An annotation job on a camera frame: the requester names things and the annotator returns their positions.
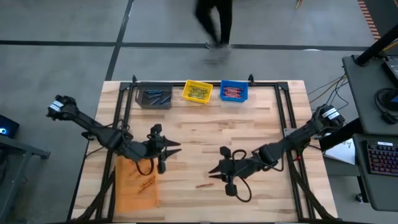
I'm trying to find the black headset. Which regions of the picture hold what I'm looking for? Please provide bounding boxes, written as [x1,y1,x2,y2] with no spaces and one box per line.
[374,86,398,125]

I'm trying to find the person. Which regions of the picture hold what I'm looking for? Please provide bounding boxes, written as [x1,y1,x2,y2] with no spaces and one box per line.
[194,0,234,66]

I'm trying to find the orange striped floor strip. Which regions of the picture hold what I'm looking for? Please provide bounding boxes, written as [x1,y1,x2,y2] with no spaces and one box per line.
[357,0,382,40]

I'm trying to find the white paper sheet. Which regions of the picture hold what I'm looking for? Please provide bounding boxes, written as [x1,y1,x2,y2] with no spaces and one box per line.
[323,136,357,166]

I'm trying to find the black box blue light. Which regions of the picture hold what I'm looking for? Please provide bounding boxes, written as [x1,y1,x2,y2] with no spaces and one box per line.
[0,114,20,140]

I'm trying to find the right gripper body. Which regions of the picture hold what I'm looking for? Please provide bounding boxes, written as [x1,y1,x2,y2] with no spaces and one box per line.
[218,146,264,197]

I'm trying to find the black laptop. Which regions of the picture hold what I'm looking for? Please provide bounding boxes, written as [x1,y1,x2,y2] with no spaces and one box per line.
[381,55,398,88]

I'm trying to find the grey plastic bin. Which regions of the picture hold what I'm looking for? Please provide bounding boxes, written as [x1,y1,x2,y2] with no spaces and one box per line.
[134,81,174,110]

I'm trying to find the yellow cable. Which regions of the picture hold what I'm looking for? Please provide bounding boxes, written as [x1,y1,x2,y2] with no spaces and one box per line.
[309,77,346,104]

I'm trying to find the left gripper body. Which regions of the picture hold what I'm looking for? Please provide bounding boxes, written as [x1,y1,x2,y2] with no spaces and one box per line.
[145,123,168,175]

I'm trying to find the yellow plastic basket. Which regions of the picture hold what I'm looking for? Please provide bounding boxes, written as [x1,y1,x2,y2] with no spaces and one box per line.
[182,79,214,105]

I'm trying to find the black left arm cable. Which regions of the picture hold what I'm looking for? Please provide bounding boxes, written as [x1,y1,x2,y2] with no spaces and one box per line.
[134,157,155,177]

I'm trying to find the grey metal bench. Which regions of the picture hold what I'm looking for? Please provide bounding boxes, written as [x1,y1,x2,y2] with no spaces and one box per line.
[0,135,51,223]

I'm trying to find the black pole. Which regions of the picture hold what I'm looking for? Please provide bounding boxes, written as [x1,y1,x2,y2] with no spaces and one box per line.
[354,23,398,67]

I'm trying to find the blue plastic basket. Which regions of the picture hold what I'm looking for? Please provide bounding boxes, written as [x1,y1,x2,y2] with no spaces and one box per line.
[220,80,249,103]

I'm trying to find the backlit keyboard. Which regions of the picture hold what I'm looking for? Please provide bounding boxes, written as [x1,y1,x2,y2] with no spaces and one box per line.
[366,141,398,177]

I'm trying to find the black aluminium table frame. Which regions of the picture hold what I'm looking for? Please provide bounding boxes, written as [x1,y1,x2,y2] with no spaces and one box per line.
[74,73,338,223]

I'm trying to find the black camera cable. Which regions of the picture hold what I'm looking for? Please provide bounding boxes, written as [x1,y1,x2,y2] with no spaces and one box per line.
[231,149,253,203]

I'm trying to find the orange translucent bin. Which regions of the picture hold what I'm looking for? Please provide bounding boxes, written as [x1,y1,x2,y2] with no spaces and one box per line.
[114,154,159,215]

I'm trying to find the grey side desk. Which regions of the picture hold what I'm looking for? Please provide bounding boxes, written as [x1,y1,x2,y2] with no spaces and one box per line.
[323,54,398,212]

